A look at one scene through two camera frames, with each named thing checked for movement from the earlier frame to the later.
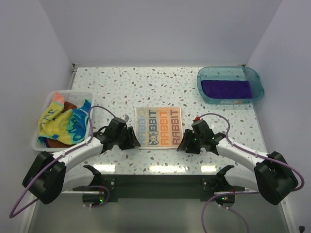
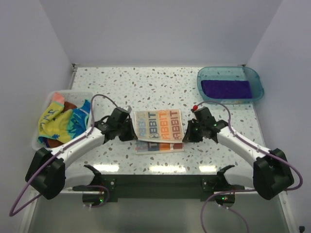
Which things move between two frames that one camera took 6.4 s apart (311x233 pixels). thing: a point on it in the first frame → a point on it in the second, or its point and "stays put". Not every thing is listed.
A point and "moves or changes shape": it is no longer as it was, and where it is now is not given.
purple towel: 226,89 stays put
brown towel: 68,106 stays put
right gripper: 186,142 → 189,137
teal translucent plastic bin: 240,73 stays put
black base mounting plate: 157,188 stays put
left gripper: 131,141 → 131,136
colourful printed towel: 158,127 moves or changes shape
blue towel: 78,123 stays put
